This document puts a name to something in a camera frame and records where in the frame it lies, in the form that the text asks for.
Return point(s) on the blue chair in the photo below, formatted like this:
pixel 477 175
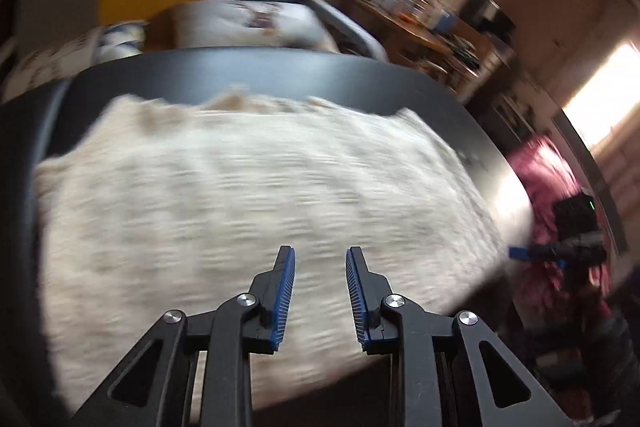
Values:
pixel 445 23

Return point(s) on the wooden side table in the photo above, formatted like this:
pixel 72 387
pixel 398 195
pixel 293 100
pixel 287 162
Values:
pixel 415 32

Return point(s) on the white low shelf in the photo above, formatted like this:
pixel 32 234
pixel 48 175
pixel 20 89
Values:
pixel 511 117

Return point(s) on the cream knit sweater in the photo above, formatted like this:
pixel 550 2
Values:
pixel 250 207

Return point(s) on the black television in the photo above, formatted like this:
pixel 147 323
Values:
pixel 487 14

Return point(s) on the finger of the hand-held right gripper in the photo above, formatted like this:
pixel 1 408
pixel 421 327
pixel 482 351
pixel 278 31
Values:
pixel 525 253

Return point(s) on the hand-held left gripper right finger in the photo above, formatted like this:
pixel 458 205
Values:
pixel 356 297

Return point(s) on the deer print pillow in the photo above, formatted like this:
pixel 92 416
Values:
pixel 225 22

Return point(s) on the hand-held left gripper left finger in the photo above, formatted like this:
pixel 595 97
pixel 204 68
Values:
pixel 285 292

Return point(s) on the dark framed window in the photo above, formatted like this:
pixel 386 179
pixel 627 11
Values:
pixel 605 97

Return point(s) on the triangle pattern pillow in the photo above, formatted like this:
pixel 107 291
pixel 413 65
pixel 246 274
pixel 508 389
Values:
pixel 115 39

